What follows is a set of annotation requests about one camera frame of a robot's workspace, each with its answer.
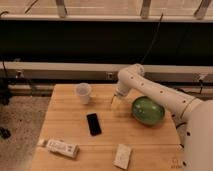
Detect white plastic cup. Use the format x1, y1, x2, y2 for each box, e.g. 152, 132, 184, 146
75, 83, 92, 105

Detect black smartphone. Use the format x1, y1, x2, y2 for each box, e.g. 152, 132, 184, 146
87, 113, 102, 136

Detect green bowl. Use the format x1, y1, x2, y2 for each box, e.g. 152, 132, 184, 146
131, 96, 165, 126

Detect white toothpaste box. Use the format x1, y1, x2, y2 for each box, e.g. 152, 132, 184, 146
37, 139, 79, 159

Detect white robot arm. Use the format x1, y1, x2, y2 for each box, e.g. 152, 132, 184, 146
114, 64, 213, 171

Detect black hanging cable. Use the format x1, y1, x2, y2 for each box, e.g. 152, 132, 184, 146
139, 13, 165, 65

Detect black object on floor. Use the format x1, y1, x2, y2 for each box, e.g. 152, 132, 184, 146
0, 127, 11, 139

